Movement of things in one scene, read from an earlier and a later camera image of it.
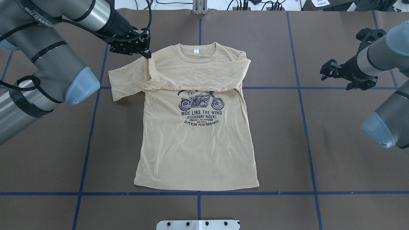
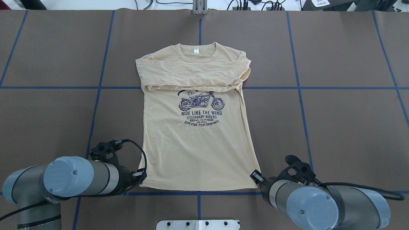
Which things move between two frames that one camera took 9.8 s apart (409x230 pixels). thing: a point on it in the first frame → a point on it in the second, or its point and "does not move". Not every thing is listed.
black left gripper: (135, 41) → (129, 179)
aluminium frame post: (200, 7) does not move
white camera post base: (198, 225) does not move
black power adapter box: (347, 5) does not move
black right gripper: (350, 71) → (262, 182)
